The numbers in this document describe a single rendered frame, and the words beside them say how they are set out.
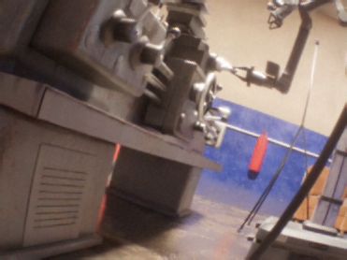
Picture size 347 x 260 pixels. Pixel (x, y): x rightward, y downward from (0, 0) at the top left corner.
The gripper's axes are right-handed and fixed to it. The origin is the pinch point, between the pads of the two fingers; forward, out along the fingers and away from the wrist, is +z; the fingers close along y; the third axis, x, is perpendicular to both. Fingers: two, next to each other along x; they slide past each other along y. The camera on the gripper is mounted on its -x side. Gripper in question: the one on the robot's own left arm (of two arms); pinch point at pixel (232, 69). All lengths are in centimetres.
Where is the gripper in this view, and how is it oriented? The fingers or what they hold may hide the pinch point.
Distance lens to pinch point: 192.7
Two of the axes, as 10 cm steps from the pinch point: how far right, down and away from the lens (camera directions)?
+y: 2.6, -9.5, -1.7
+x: -2.6, 1.0, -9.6
